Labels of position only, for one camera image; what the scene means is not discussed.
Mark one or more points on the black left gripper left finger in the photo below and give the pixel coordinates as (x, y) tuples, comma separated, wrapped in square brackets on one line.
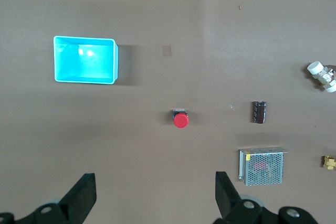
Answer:
[(78, 197)]

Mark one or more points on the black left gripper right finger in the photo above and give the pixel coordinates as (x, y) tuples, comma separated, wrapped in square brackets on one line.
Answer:
[(228, 197)]

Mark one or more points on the red mushroom push button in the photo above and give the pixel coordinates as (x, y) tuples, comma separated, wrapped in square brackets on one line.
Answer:
[(181, 121)]

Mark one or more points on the metal mesh power supply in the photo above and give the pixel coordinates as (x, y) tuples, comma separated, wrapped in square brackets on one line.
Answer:
[(262, 167)]

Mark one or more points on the dark brown cylindrical capacitor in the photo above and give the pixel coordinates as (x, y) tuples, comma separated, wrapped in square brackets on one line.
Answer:
[(259, 112)]

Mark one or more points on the cyan plastic box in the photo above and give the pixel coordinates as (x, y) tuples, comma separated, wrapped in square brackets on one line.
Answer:
[(84, 61)]

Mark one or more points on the metal fitting with white ends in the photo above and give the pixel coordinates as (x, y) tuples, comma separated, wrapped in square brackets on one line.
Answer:
[(316, 68)]

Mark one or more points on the clear tape patch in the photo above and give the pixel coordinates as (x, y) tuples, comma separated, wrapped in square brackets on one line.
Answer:
[(167, 51)]

